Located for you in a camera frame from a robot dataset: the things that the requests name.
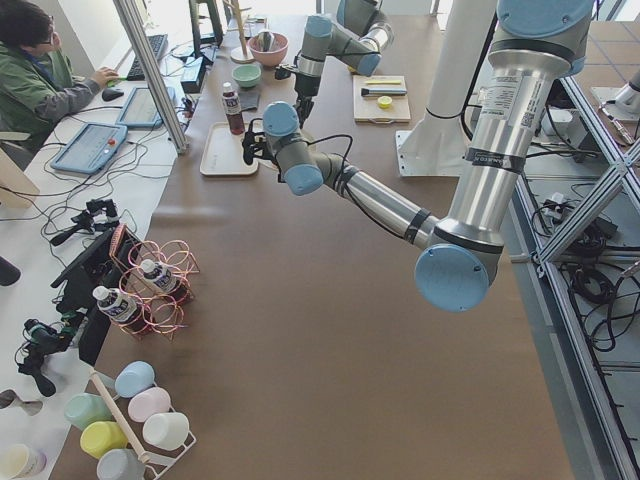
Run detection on yellow plastic cup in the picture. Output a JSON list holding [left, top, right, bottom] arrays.
[[80, 421, 128, 459]]

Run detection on white wire cup rack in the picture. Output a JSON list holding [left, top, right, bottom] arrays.
[[89, 367, 198, 479]]

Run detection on brown drink bottle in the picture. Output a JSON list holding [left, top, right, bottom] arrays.
[[222, 82, 245, 135]]

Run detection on blue plastic cup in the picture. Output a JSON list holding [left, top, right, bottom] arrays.
[[115, 361, 155, 398]]

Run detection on dark grey cloth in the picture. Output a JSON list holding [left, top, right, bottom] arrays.
[[238, 88, 261, 111]]

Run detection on wooden mug tree stand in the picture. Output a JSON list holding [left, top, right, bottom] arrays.
[[224, 0, 255, 64]]

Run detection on wooden cutting board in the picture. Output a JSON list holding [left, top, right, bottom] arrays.
[[352, 75, 411, 123]]

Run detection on mint green bowl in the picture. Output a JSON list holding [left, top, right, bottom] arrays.
[[232, 64, 262, 89]]

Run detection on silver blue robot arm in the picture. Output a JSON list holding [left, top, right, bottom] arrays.
[[242, 1, 592, 312]]

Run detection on halved lemon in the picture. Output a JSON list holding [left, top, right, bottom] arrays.
[[377, 96, 393, 109]]

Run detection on black keyboard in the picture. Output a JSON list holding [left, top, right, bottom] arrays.
[[125, 33, 168, 81]]

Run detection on white plastic cup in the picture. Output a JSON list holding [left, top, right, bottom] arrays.
[[142, 412, 190, 451]]

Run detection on white pillar with base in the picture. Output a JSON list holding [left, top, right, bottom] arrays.
[[396, 1, 496, 177]]

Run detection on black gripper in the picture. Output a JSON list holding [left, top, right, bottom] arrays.
[[241, 118, 275, 165]]

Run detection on pink plastic cup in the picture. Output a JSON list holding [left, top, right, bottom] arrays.
[[128, 387, 171, 423]]

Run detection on blue teach pendant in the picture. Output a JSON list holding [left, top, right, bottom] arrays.
[[50, 123, 128, 175], [116, 87, 162, 129]]

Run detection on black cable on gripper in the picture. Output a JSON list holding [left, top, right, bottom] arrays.
[[297, 133, 359, 211]]

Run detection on steel muddler black tip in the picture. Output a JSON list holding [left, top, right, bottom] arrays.
[[360, 87, 407, 97]]

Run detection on bottle in copper rack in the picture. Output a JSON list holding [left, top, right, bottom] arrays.
[[140, 259, 191, 304]]

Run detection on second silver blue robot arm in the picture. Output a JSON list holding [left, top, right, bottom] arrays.
[[274, 0, 394, 126]]

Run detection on copper wire bottle rack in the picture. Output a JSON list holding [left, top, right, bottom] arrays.
[[109, 225, 200, 340]]

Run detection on seated person green jacket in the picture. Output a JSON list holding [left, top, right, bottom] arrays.
[[1, 1, 119, 152]]

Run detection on green plastic cup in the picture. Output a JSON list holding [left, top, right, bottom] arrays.
[[64, 393, 112, 431]]

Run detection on white rectangular tray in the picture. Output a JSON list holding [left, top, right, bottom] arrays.
[[199, 122, 259, 177]]

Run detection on grey plastic cup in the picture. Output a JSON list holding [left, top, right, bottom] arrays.
[[96, 449, 145, 480]]

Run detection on steel ice scoop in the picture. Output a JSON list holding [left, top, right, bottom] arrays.
[[255, 29, 276, 52]]

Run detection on pink bowl with ice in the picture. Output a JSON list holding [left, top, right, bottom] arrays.
[[247, 31, 289, 67]]

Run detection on yellow plastic knife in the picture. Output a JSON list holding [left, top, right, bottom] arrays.
[[364, 78, 403, 86]]

